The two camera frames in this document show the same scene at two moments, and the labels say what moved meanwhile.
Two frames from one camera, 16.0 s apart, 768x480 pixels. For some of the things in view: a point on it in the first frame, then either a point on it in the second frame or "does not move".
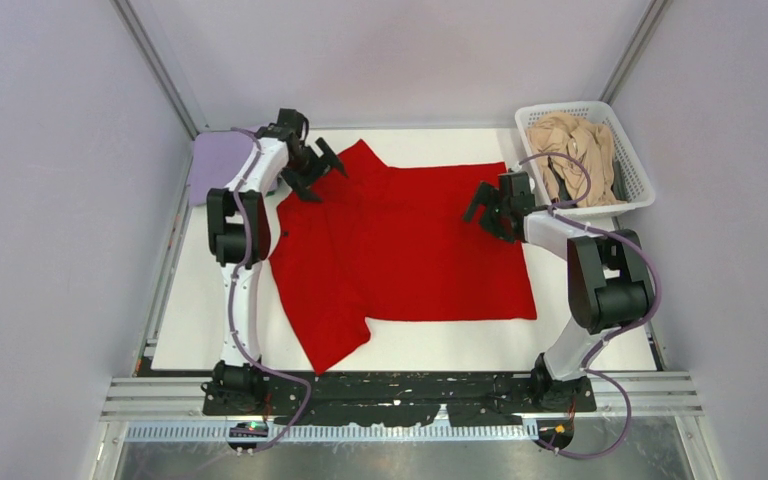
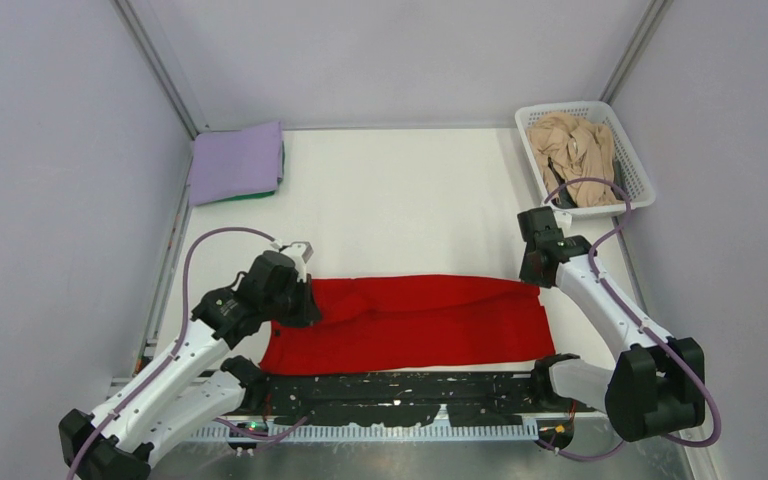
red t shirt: (391, 244) to (413, 323)
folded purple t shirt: (215, 155) does not move
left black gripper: (302, 187) to (309, 312)
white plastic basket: (637, 188) does not move
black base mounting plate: (403, 399) does not move
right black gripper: (489, 195) to (528, 276)
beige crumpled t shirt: (583, 154) does not move
